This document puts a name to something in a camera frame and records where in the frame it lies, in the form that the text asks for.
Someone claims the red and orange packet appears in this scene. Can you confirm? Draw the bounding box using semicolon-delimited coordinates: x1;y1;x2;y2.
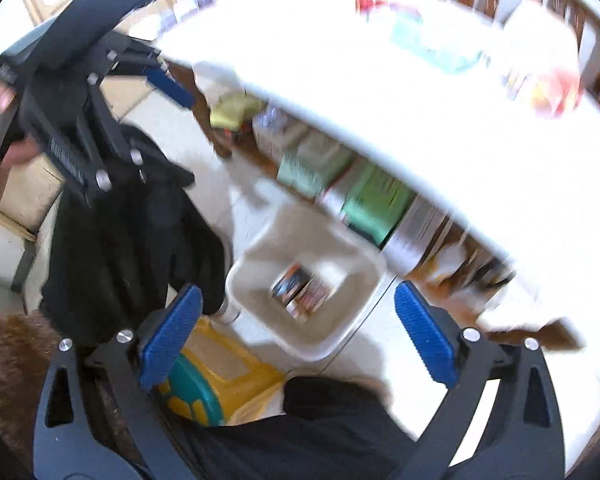
505;67;583;118

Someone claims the small green baby wipes pack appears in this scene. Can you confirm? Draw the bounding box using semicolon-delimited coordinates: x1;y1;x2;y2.
277;132;356;201

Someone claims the yellow cloth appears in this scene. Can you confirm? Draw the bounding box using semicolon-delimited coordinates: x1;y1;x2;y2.
209;91;266;130

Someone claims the beige cushioned chair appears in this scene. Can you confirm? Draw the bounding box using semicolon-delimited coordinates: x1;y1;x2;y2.
0;152;66;296

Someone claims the white appliance box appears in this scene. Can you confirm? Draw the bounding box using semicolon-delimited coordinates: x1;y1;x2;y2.
382;195;456;278

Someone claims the brown rug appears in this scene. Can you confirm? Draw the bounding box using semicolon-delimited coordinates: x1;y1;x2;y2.
0;307;116;471

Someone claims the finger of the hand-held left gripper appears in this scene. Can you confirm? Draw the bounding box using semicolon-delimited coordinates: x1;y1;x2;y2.
85;40;197;110
77;84;195;206

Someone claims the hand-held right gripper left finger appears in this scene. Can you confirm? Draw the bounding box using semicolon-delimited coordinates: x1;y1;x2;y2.
32;284;203;480

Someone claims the small red packet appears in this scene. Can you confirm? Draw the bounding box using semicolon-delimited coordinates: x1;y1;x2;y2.
355;0;396;16

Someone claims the teal box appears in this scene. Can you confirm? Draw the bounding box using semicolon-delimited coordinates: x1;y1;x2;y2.
390;7;491;73

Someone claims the red printed packet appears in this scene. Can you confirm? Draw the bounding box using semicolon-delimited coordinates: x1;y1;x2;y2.
271;264;338;320

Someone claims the person's left hand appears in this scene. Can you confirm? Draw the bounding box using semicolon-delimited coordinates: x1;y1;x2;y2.
0;82;46;168

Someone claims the silver metal cylinder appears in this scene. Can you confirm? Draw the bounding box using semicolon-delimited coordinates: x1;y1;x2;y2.
215;300;242;323

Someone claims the green wipes pack lime lid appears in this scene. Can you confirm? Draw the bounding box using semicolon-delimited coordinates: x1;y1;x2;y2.
342;165;416;248

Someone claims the white plastic trash bin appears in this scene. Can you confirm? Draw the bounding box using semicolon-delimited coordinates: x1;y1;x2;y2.
225;202;388;363

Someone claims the black jacket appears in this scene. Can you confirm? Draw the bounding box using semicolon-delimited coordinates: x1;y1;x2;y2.
39;122;231;348

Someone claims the white box with red print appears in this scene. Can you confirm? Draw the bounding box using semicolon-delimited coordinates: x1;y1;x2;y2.
252;105;301;156

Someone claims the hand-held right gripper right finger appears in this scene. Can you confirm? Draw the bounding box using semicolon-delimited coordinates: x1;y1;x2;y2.
387;281;567;480

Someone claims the person's leg in black pants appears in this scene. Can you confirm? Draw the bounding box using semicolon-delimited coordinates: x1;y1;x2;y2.
180;375;431;480

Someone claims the white and red flat box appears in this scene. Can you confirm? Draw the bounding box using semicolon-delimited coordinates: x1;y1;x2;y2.
320;180;361;226

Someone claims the yellow and teal toy stool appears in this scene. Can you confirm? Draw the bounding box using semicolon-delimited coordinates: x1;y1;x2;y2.
157;316;287;428

